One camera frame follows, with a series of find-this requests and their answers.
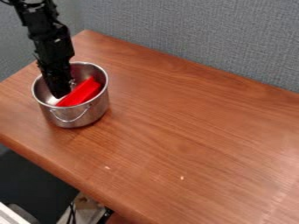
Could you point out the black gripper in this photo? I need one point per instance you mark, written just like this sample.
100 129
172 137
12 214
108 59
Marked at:
53 50

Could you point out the white object bottom left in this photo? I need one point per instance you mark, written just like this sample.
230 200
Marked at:
9 217

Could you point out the metal pot with handles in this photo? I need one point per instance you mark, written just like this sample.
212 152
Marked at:
80 115

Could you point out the red rectangular block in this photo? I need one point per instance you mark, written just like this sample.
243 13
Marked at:
81 93

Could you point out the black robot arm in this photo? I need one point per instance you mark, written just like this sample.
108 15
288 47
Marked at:
35 12

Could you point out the metal table leg frame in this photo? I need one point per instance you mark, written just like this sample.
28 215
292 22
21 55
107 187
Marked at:
83 211

